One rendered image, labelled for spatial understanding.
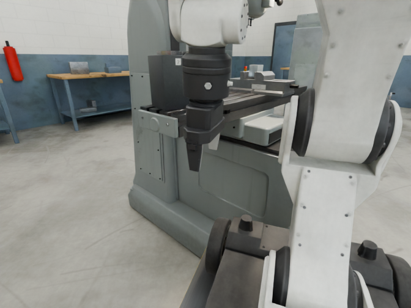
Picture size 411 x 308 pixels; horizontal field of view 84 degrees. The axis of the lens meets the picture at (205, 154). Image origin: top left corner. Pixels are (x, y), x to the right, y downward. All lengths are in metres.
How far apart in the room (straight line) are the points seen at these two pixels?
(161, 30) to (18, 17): 3.83
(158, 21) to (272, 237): 1.18
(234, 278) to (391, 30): 0.64
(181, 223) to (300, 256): 1.08
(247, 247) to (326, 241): 0.32
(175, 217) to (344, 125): 1.26
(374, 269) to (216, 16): 0.74
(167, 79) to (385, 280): 0.87
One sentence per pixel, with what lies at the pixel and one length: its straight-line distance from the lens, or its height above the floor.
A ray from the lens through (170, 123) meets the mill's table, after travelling 0.79.
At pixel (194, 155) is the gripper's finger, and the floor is 0.97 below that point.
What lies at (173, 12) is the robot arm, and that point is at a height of 1.20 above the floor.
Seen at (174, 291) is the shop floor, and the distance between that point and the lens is 1.41.
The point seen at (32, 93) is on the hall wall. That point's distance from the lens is 5.00.
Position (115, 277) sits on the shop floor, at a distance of 1.54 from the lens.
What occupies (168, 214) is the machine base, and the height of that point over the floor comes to 0.17.
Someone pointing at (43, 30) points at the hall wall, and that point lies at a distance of 5.10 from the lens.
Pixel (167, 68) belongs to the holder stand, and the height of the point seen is 1.10.
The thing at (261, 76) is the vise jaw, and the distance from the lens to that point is 1.28.
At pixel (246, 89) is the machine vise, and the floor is 0.98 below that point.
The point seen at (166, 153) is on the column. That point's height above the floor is 0.57.
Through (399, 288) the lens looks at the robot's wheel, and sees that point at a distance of 0.87.
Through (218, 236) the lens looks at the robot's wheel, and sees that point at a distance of 0.81.
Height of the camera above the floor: 1.14
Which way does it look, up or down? 23 degrees down
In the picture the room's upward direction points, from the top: straight up
